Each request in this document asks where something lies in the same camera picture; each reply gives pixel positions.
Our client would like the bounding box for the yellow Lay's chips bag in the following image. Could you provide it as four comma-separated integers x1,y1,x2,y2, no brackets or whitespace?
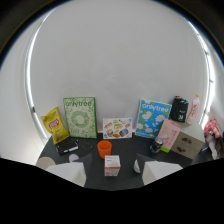
40,106,71,145

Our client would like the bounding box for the white round disc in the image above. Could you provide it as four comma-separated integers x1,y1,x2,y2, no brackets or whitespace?
68,153,80,163

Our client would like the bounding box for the dark drink can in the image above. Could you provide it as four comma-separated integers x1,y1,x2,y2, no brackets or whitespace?
148,137,164,156

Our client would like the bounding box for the white round bowl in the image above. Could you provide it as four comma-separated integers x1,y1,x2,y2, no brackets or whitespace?
35,156,57,171

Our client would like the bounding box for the pink packet box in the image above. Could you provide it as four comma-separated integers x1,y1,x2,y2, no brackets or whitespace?
155,119,182,154

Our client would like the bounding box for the beige box with brown shapes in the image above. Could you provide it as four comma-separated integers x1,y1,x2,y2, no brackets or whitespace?
170,131,206,160

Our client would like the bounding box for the orange plastic cup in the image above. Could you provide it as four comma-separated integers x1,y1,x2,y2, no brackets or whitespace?
96,139,113,160

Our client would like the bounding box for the white orange small box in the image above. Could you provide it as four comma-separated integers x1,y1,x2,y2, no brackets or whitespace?
103,154,122,178

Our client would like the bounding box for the blue onlytree poster board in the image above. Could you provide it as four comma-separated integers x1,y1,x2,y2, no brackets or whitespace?
134,98,173,140

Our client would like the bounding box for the green onlytree poster board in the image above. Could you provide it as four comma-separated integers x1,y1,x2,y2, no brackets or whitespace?
62,96,99,140

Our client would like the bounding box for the red white checkered cloth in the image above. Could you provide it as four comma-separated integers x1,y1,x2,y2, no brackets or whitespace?
203,119,222,139

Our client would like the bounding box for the white bottle with red print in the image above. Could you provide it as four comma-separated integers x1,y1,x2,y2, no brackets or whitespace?
186,94,201,126

